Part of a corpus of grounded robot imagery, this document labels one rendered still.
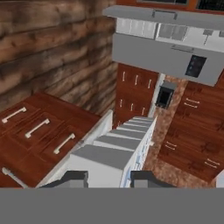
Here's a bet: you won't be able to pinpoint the white bar drawer handle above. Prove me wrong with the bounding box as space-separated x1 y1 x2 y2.
24 118 51 139
52 132 76 155
1 106 27 124
1 166 29 188

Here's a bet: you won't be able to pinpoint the grey freezer door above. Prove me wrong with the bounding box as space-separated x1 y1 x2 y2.
102 4 224 31

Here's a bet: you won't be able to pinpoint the brown cupboard with dark panes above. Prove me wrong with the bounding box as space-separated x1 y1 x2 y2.
115 0 224 15

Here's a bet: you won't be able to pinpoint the grey freezer door handle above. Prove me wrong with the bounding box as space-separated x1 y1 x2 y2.
151 9 179 21

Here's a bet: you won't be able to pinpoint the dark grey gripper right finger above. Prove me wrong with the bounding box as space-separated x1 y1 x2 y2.
129 170 177 189

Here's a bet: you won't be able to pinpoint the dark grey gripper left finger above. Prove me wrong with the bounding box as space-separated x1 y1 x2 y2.
39 170 89 189

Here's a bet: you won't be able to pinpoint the brown cupboard run small handles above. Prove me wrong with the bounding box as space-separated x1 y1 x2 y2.
113 62 160 128

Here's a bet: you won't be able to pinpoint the grey fridge with black panel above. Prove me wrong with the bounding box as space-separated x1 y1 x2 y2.
111 17 224 88

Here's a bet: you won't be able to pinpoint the brown wooden drawer cabinet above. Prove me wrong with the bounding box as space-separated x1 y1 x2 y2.
0 92 102 189

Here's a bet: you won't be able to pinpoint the brown cupboard run wide drawers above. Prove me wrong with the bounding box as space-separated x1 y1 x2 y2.
157 78 224 184

